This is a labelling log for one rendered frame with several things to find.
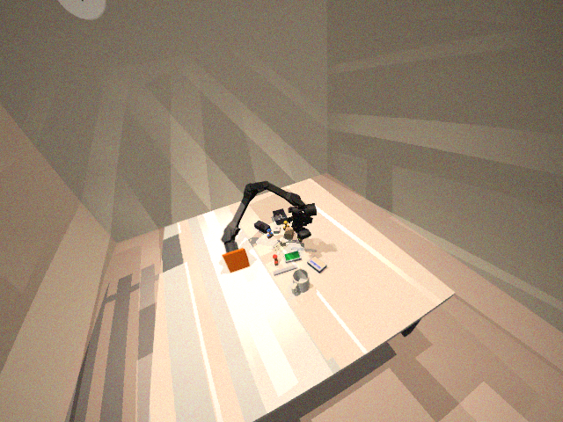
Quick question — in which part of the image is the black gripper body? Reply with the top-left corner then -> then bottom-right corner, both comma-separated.
288,216 -> 311,240

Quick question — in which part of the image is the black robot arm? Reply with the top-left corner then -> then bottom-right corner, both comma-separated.
221,181 -> 317,254

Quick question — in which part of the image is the white mug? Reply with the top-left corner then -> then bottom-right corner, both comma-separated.
291,269 -> 310,295

